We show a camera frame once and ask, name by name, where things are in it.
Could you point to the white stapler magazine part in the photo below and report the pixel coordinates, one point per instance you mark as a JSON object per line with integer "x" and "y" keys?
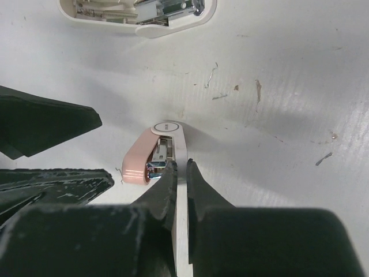
{"x": 146, "y": 19}

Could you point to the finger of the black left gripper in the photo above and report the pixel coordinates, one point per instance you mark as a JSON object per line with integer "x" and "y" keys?
{"x": 31, "y": 124}
{"x": 23, "y": 187}

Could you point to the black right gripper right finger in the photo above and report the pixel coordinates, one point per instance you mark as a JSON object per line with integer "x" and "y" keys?
{"x": 225, "y": 240}

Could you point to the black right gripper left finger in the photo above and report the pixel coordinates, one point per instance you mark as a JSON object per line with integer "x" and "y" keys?
{"x": 77, "y": 240}

